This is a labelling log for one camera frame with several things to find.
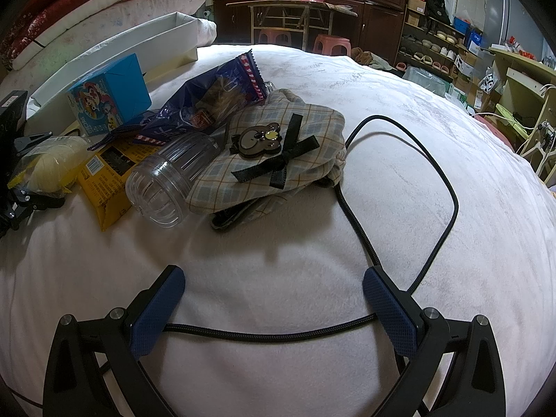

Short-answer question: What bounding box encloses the dark wooden cabinet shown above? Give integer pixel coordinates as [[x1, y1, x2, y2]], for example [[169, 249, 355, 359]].
[[213, 0, 410, 68]]

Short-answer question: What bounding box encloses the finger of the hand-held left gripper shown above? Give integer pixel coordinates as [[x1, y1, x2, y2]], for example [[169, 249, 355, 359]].
[[0, 188, 66, 237], [14, 131, 55, 157]]

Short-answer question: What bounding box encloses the shoe rack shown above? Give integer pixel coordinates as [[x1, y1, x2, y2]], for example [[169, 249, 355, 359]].
[[397, 17, 475, 75]]

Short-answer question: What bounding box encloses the clear plastic jar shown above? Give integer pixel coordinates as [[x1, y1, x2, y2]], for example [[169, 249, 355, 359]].
[[125, 132, 222, 229]]

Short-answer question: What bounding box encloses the plaid cloth with bear badge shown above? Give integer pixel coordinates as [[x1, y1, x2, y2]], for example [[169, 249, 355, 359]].
[[186, 88, 348, 232]]

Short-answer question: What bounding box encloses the black backpack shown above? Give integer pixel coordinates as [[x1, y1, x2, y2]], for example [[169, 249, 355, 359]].
[[423, 0, 452, 27]]

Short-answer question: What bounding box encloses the black cable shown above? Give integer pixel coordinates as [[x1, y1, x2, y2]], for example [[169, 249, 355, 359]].
[[98, 115, 460, 417]]

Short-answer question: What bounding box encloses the white storage box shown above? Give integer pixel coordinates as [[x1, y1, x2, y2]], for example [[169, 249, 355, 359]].
[[26, 11, 201, 119]]

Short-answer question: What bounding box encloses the brown cloth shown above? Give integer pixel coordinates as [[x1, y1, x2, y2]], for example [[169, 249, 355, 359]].
[[351, 47, 384, 68]]

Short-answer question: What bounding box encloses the light wooden desk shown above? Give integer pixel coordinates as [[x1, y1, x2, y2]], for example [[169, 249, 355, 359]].
[[489, 46, 556, 183]]

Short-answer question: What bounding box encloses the grey refrigerator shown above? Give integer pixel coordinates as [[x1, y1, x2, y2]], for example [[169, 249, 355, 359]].
[[482, 0, 529, 49]]

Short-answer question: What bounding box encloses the yellow bread packet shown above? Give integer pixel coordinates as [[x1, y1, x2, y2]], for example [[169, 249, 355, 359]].
[[9, 136, 92, 197]]

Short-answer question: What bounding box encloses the yellow snack packet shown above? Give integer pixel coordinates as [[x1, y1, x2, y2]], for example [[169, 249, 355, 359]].
[[77, 141, 163, 232]]

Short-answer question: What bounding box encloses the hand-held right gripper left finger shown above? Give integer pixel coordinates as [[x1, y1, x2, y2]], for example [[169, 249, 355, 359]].
[[42, 264, 187, 417]]

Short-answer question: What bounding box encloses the blue cartoon carton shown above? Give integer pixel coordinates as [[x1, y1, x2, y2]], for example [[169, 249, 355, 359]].
[[66, 53, 153, 136]]

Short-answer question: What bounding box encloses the folding table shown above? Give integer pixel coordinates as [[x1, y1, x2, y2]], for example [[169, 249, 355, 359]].
[[226, 0, 361, 51]]

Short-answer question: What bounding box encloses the purple snack bag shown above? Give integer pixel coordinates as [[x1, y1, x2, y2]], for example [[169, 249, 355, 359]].
[[89, 50, 268, 153]]

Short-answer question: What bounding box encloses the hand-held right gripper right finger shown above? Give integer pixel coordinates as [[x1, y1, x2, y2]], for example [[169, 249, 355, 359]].
[[362, 265, 507, 417]]

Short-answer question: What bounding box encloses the clear plastic bag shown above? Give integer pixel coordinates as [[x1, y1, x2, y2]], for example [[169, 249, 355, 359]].
[[402, 66, 453, 97]]

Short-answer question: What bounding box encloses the white frame chair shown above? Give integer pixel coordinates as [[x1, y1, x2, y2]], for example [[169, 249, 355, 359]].
[[519, 119, 556, 183]]

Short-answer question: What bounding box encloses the white bed blanket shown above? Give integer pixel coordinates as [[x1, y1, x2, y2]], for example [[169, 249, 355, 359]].
[[0, 43, 556, 417]]

